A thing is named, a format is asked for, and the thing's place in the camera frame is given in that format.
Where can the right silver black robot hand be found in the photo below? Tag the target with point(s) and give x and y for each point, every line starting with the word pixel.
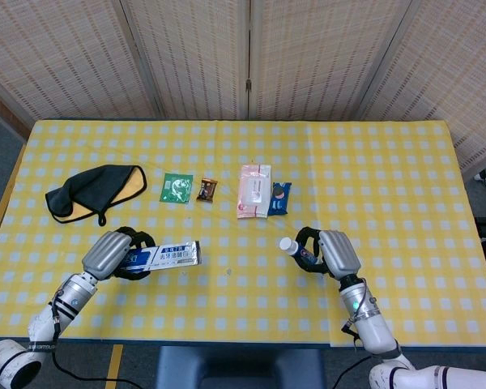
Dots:
pixel 340 253

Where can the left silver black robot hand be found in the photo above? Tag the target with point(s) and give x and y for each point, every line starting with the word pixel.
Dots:
pixel 105 253

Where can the small white-capped bottle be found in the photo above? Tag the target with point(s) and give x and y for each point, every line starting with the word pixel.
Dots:
pixel 287 244

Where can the blue Crest toothpaste box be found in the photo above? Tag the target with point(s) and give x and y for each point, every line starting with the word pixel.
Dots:
pixel 174 255

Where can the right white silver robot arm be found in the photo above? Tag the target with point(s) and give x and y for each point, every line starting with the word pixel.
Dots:
pixel 372 324

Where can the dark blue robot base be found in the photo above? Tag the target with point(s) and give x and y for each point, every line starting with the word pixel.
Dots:
pixel 243 364

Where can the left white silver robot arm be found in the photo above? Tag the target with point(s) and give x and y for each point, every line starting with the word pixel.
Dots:
pixel 71 293

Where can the yellow white checkered tablecloth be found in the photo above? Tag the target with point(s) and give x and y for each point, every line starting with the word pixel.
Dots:
pixel 243 304

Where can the dark green yellow cloth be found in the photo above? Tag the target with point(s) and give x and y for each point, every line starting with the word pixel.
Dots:
pixel 89 182

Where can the blue Oreo cookie pack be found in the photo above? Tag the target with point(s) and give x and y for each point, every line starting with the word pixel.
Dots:
pixel 279 198

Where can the green square sachet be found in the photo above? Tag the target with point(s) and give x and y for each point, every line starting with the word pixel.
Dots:
pixel 176 188

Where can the pink wet wipes pack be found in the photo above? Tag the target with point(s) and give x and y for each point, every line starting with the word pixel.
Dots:
pixel 254 190

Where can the brown candy wrapper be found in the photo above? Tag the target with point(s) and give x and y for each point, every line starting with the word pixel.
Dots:
pixel 207 189

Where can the metal screen hinge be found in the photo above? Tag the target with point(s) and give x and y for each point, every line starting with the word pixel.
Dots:
pixel 248 85

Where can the woven folding screen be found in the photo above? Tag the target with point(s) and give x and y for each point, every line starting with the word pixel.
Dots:
pixel 186 61

